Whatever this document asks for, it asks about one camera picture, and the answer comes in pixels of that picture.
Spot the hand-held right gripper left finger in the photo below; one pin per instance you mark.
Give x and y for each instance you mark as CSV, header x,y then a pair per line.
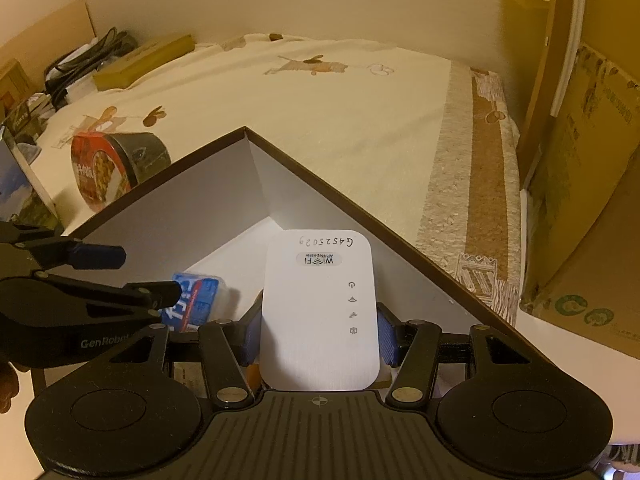
x,y
250,342

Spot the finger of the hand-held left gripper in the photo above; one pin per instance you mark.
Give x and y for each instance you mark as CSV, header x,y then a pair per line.
x,y
95,255
150,294

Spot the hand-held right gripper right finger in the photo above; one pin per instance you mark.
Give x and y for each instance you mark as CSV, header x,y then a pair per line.
x,y
386,335

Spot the blue toothpaste box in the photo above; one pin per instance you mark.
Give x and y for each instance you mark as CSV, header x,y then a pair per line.
x,y
197,305

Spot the white wifi repeater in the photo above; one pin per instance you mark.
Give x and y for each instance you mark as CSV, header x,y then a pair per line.
x,y
320,310

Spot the brown cardboard box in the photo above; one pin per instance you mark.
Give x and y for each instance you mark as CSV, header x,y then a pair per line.
x,y
210,195
12,80

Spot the red instant rice bowl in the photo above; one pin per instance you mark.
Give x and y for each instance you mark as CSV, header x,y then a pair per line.
x,y
100,175

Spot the blue milk carton box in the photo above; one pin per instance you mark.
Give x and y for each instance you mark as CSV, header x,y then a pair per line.
x,y
20,190

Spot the small dark boxes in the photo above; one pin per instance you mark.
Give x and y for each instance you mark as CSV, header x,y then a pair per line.
x,y
25,117

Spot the flat tan box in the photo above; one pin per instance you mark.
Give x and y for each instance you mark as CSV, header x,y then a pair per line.
x,y
140,62

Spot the large printed cardboard box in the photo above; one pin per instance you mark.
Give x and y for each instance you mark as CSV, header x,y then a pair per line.
x,y
590,210

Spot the white chair back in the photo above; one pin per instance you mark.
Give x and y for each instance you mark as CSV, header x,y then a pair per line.
x,y
580,20

